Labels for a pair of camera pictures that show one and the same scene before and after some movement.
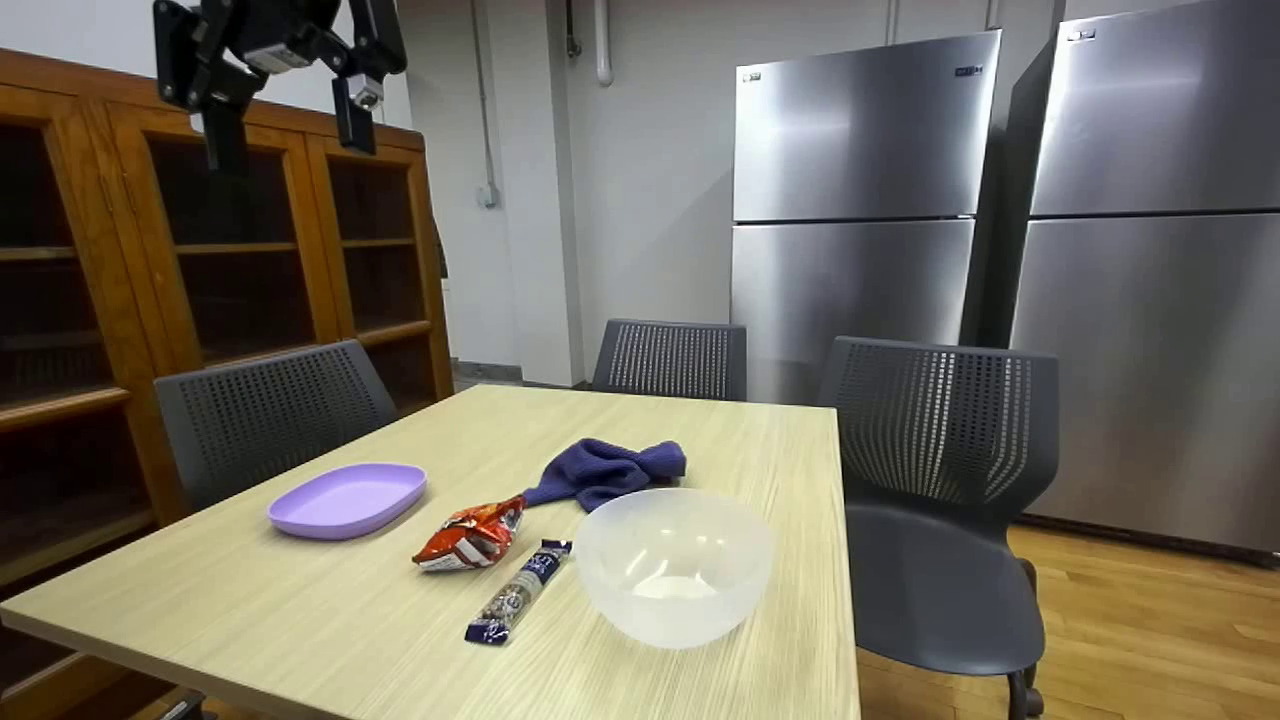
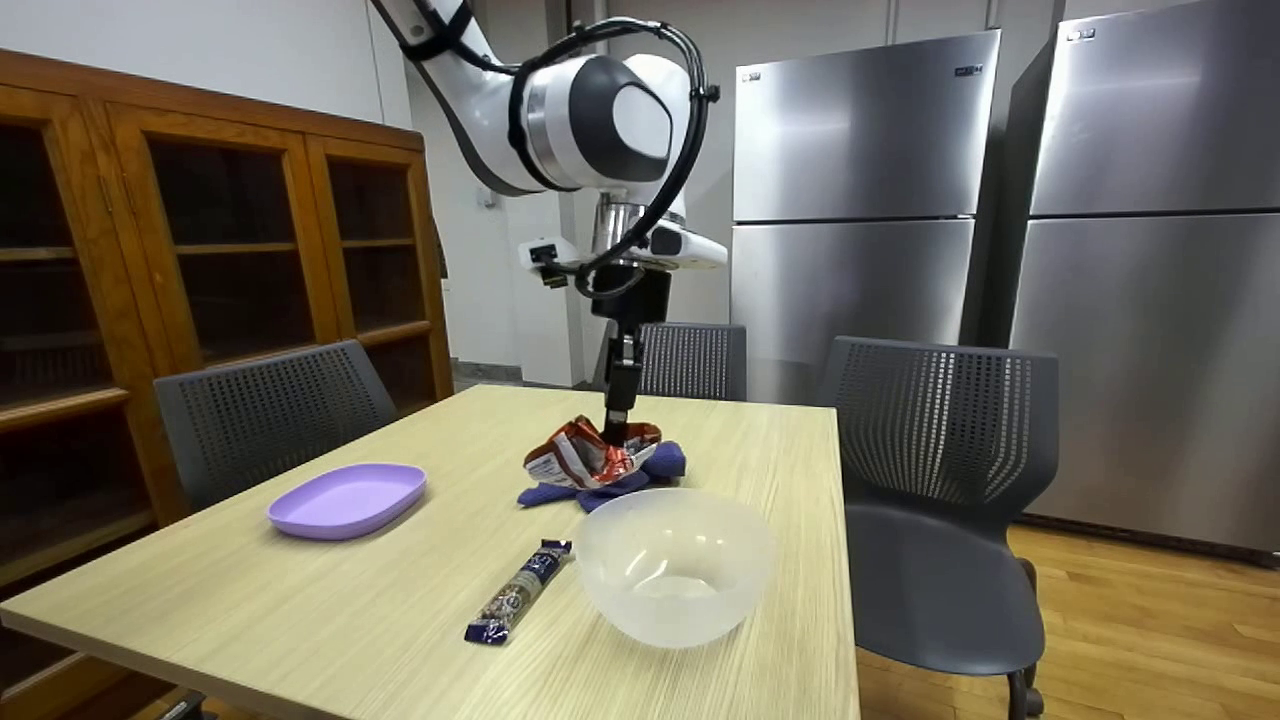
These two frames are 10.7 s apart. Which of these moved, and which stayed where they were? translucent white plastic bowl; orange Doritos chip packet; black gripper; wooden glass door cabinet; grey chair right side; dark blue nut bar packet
Moved: black gripper; orange Doritos chip packet
Stayed: dark blue nut bar packet; wooden glass door cabinet; translucent white plastic bowl; grey chair right side
